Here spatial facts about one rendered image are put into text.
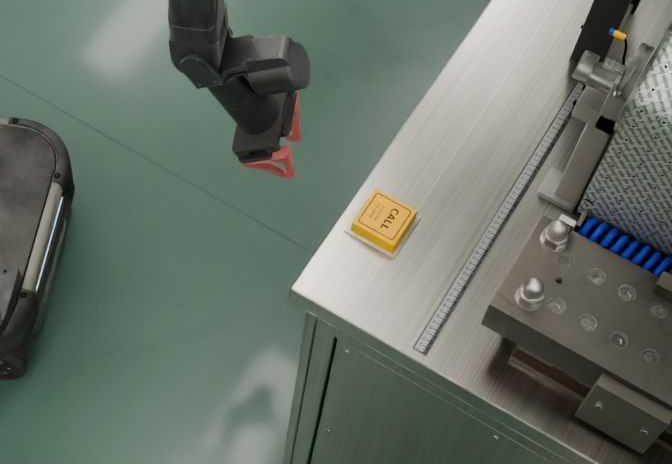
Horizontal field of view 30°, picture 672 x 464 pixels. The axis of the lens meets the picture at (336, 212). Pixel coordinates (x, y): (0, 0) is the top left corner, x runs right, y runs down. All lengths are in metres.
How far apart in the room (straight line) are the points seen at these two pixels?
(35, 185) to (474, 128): 1.05
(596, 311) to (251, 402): 1.14
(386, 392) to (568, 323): 0.35
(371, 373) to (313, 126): 1.24
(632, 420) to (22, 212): 1.39
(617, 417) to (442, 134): 0.51
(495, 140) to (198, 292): 1.03
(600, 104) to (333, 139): 1.35
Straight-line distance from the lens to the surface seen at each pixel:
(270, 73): 1.48
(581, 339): 1.61
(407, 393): 1.80
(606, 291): 1.65
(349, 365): 1.82
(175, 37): 1.44
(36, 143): 2.65
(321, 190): 2.86
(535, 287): 1.57
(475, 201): 1.82
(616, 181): 1.62
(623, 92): 1.54
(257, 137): 1.57
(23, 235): 2.54
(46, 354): 2.68
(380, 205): 1.77
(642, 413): 1.61
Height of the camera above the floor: 2.43
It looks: 59 degrees down
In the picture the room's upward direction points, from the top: 10 degrees clockwise
